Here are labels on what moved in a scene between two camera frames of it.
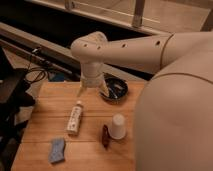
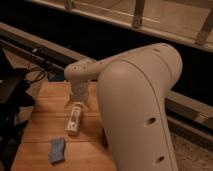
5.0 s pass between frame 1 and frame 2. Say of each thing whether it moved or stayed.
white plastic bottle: stayed
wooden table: stayed
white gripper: moved
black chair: stayed
